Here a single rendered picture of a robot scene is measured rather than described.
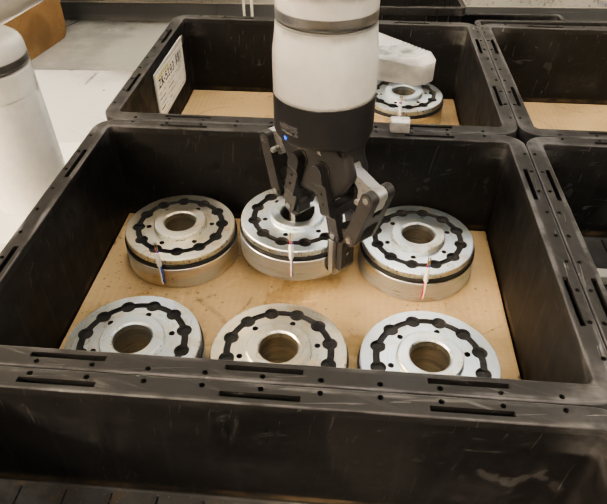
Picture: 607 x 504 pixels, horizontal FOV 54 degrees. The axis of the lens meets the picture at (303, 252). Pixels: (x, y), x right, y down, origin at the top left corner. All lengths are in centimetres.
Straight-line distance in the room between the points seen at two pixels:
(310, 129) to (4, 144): 42
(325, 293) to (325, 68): 21
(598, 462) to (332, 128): 26
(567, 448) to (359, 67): 26
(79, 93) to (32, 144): 51
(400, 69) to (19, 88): 43
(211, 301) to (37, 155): 32
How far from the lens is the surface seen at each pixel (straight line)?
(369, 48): 42
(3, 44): 72
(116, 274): 58
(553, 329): 44
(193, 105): 86
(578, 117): 89
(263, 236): 52
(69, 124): 115
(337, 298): 53
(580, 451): 38
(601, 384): 38
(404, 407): 34
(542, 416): 35
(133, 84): 71
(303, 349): 44
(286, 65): 42
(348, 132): 43
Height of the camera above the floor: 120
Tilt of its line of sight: 40 degrees down
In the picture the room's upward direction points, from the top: straight up
